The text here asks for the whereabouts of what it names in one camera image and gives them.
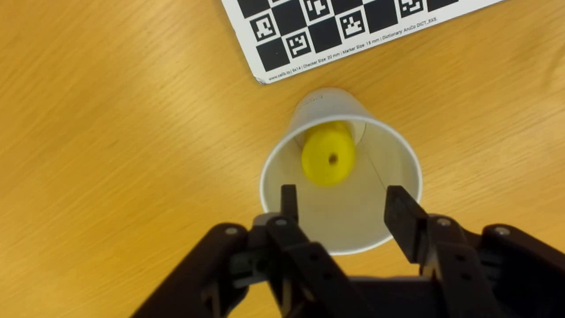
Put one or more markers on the white paper cup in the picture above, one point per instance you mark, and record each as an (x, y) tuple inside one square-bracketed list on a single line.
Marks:
[(364, 194)]

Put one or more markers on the black white calibration board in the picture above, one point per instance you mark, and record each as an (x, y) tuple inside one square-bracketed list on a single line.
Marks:
[(305, 41)]

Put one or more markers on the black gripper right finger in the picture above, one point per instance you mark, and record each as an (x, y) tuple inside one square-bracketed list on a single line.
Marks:
[(402, 214)]

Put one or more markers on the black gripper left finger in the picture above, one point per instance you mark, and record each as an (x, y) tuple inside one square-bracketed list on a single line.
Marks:
[(288, 203)]

